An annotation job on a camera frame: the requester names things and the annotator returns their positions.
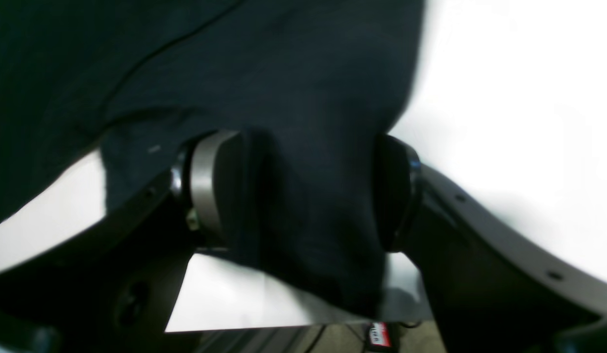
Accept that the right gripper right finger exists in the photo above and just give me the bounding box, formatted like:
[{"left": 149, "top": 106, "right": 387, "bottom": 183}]
[{"left": 374, "top": 135, "right": 607, "bottom": 353}]

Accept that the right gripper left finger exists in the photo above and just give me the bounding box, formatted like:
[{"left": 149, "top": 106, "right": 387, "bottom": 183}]
[{"left": 0, "top": 130, "right": 245, "bottom": 353}]

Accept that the dark navy T-shirt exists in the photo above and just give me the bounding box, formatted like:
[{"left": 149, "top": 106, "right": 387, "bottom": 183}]
[{"left": 0, "top": 0, "right": 425, "bottom": 317}]

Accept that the black box with name sticker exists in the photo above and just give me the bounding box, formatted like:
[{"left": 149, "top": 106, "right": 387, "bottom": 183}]
[{"left": 362, "top": 322, "right": 399, "bottom": 353}]

